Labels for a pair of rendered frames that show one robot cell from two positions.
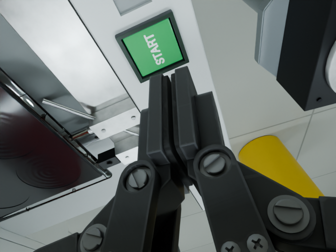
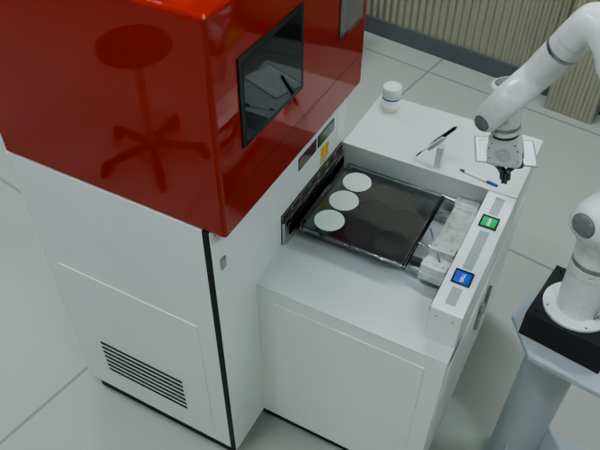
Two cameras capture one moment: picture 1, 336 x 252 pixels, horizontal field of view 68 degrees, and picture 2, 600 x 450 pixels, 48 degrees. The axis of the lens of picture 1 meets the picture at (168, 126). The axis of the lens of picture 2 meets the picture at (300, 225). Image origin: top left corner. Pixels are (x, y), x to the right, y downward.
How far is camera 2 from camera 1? 2.15 m
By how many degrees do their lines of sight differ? 87
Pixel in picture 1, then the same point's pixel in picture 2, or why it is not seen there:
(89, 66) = (454, 237)
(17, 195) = (362, 237)
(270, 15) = (529, 298)
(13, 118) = (416, 222)
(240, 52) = not seen: outside the picture
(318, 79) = (538, 299)
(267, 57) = (519, 315)
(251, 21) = not seen: outside the picture
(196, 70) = (495, 236)
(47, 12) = (460, 222)
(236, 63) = not seen: outside the picture
